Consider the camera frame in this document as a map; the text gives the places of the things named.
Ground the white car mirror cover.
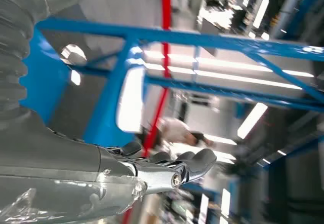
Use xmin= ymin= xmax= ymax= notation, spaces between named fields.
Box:
xmin=116 ymin=65 xmax=145 ymax=133

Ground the person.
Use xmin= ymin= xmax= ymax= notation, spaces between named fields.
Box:
xmin=157 ymin=117 xmax=214 ymax=150

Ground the red barrier belt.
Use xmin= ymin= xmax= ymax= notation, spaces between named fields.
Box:
xmin=161 ymin=0 xmax=173 ymax=80
xmin=143 ymin=87 xmax=170 ymax=158

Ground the blue metal shelf rack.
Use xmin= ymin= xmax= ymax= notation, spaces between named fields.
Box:
xmin=19 ymin=17 xmax=324 ymax=147

